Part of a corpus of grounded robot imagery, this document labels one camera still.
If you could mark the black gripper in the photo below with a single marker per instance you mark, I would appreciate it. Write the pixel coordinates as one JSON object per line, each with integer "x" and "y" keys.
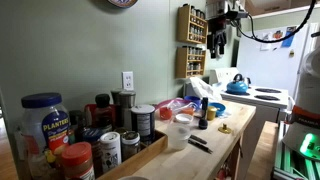
{"x": 218, "y": 31}

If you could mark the tall stainless steel grinder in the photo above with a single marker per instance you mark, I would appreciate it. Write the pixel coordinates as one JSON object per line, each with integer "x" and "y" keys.
{"x": 127, "y": 106}

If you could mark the white spice shaker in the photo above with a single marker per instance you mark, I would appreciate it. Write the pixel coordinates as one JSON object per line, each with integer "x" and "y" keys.
{"x": 110, "y": 151}

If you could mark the black lid jar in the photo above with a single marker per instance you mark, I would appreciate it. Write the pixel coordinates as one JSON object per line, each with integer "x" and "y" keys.
{"x": 77, "y": 121}

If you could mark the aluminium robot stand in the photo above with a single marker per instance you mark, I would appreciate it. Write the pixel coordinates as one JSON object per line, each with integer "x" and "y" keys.
{"x": 283, "y": 163}

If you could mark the white round cup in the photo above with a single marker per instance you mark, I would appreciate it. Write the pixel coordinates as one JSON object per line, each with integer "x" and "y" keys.
{"x": 184, "y": 118}

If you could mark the red lid spice jar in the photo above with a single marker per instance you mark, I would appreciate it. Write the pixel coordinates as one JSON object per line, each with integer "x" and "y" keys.
{"x": 77, "y": 161}

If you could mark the glass jar with herbs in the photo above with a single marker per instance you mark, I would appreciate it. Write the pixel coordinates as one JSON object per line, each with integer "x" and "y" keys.
{"x": 130, "y": 145}

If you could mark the red box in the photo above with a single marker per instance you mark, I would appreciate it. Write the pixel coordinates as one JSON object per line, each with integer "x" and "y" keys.
{"x": 89, "y": 111}

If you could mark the blue lid dark jar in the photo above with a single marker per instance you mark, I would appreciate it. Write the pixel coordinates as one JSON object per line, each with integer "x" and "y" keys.
{"x": 93, "y": 140}

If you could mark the wooden tray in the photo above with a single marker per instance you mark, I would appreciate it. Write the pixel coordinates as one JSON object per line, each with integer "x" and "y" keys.
{"x": 146, "y": 155}

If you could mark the black canister white label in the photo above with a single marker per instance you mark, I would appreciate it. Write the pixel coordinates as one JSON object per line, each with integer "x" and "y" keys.
{"x": 143, "y": 123}

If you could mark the white bowl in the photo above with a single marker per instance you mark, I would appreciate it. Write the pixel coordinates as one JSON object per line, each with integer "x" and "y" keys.
{"x": 133, "y": 178}

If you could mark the blue paper on fridge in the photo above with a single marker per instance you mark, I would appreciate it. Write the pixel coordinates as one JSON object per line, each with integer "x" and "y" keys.
{"x": 288, "y": 38}

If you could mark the white crumpled cloth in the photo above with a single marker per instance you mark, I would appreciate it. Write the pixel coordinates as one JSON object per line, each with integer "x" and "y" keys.
{"x": 203, "y": 88}

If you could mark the white refrigerator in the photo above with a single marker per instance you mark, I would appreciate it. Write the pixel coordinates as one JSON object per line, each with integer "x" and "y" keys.
{"x": 270, "y": 66}

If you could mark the wooden spice rack three shelves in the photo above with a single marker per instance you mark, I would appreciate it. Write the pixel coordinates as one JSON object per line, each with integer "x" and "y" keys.
{"x": 181, "y": 25}

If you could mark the blue round lid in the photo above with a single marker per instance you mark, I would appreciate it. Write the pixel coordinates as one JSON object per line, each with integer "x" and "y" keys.
{"x": 220, "y": 108}

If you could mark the decorative wall plate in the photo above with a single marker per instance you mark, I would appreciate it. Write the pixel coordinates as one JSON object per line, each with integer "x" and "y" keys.
{"x": 122, "y": 2}

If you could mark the brass knob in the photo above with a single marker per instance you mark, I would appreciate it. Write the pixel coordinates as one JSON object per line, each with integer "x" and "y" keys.
{"x": 225, "y": 129}

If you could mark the orange picture magnet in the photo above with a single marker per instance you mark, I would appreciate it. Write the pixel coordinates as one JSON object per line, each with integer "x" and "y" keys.
{"x": 277, "y": 34}

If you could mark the white wall outlet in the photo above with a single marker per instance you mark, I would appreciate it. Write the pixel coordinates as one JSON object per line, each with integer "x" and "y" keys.
{"x": 128, "y": 80}

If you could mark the small yellow jar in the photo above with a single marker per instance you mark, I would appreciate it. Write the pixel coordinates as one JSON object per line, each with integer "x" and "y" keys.
{"x": 211, "y": 114}

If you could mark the blue kettle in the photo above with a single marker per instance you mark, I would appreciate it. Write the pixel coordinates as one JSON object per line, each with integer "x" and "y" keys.
{"x": 237, "y": 87}

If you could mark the wooden spice rack with rails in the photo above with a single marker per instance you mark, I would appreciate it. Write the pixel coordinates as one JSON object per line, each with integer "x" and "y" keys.
{"x": 181, "y": 63}

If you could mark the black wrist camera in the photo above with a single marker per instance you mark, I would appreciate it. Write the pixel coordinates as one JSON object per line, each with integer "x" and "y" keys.
{"x": 237, "y": 14}

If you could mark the pink plate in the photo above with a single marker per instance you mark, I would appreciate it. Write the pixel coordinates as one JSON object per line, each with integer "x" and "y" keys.
{"x": 166, "y": 101}

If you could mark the clear plastic lunch box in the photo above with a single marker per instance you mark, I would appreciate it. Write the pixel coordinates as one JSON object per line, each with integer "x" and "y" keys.
{"x": 179, "y": 136}

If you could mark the dark sauce bottle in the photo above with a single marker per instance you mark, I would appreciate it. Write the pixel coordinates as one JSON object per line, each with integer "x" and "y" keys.
{"x": 102, "y": 111}

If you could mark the white stove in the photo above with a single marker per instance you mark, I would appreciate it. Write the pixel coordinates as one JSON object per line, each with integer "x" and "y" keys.
{"x": 263, "y": 110}

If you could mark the black stove burner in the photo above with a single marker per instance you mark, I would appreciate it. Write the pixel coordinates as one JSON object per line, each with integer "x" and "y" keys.
{"x": 268, "y": 90}
{"x": 266, "y": 97}

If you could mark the white paper on fridge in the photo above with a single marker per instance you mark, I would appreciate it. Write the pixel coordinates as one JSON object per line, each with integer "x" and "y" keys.
{"x": 265, "y": 42}

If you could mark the small orange cup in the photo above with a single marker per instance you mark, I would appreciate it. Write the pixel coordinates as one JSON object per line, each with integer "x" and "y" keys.
{"x": 187, "y": 111}

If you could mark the thin black pen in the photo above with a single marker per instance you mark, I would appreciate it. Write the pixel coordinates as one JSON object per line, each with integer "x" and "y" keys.
{"x": 200, "y": 146}

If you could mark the Planters peanut jar blue lid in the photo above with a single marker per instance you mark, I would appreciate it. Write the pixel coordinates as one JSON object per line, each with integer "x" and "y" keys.
{"x": 45, "y": 133}

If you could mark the red orange plastic cup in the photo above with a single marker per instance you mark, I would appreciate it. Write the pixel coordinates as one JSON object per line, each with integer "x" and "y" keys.
{"x": 165, "y": 113}

